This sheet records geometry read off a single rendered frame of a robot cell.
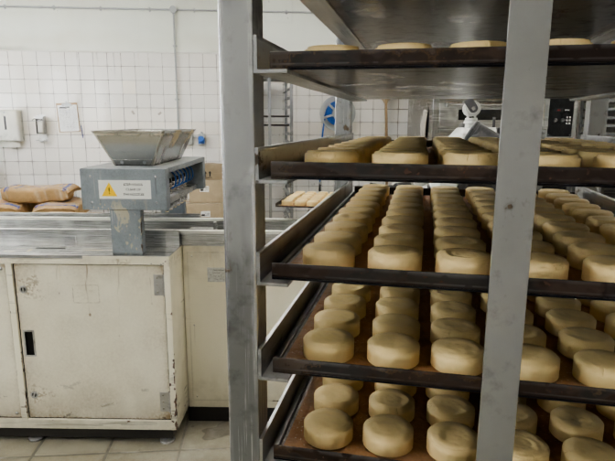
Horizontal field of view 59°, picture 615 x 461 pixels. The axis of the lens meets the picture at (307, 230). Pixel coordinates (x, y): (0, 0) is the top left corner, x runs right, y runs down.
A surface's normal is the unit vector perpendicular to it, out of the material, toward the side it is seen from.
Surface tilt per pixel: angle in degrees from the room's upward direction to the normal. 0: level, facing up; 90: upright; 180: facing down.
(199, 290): 90
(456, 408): 0
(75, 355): 90
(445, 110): 91
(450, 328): 0
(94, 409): 90
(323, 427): 0
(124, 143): 109
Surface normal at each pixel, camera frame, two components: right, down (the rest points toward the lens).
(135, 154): -0.02, 0.51
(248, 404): -0.21, 0.19
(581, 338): 0.00, -0.98
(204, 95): 0.08, 0.20
